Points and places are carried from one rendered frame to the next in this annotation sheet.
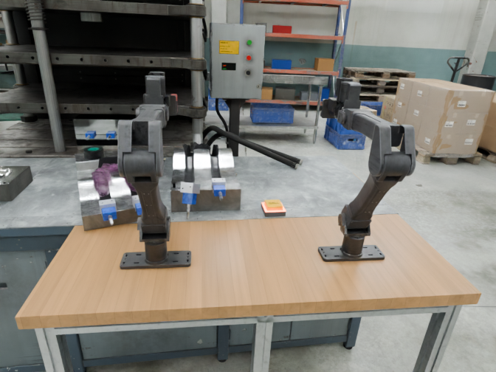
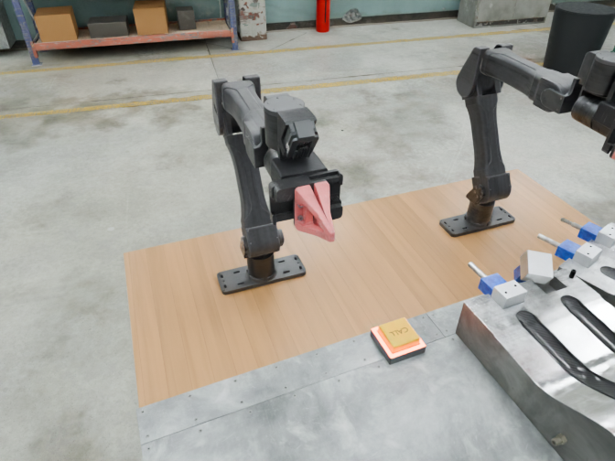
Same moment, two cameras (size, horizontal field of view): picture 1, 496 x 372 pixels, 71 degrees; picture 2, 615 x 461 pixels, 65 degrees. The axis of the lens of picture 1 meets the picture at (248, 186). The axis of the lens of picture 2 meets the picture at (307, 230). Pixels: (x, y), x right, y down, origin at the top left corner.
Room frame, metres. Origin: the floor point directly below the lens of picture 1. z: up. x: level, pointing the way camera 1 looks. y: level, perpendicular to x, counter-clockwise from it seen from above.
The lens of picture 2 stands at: (1.76, -0.41, 1.56)
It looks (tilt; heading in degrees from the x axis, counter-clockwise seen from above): 37 degrees down; 168
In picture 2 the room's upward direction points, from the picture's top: straight up
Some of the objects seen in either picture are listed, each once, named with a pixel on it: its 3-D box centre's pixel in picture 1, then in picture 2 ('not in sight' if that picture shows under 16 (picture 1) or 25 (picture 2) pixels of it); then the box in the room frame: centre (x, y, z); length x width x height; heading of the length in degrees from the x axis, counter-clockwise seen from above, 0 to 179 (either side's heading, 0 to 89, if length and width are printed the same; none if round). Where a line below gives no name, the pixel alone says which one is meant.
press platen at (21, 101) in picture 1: (105, 107); not in sight; (2.18, 0.92, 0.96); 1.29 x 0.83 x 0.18; 100
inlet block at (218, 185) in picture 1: (219, 191); (490, 283); (1.15, 0.10, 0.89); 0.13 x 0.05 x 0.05; 11
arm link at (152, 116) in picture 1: (148, 136); (516, 87); (0.85, 0.26, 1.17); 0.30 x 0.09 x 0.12; 8
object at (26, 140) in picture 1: (106, 137); not in sight; (2.17, 0.93, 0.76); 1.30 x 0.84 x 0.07; 100
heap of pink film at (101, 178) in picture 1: (115, 173); not in sight; (1.26, 0.53, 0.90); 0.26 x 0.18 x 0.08; 27
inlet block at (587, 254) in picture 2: (142, 209); (565, 249); (1.05, 0.36, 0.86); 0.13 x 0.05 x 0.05; 27
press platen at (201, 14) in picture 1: (95, 21); not in sight; (2.17, 0.92, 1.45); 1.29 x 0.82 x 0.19; 100
